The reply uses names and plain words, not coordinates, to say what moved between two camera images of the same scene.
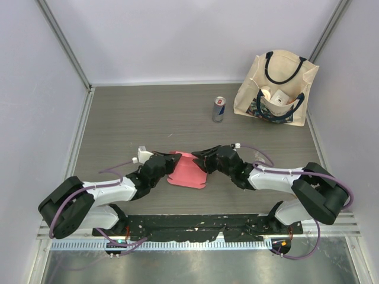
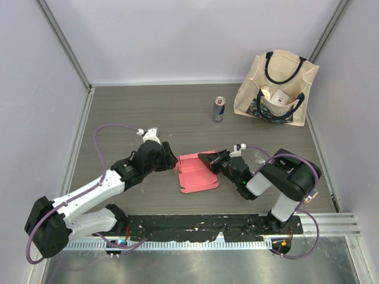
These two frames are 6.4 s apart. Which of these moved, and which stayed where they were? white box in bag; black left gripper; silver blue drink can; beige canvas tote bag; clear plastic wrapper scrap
Moved: black left gripper
Stayed: white box in bag; silver blue drink can; clear plastic wrapper scrap; beige canvas tote bag
